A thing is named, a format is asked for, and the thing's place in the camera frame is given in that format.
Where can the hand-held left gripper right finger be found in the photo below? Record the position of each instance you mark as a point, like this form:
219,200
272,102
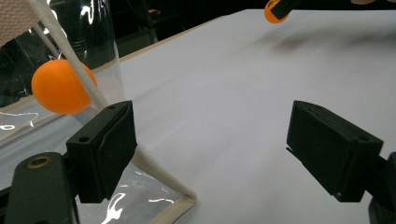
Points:
333,149

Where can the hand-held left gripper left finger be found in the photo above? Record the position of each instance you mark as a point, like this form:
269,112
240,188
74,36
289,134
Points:
106,146

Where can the orange ping-pong ball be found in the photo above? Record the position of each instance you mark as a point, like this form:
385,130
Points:
56,90
268,16

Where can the transparent bag with beige trim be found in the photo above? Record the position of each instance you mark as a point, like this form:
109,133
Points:
162,179

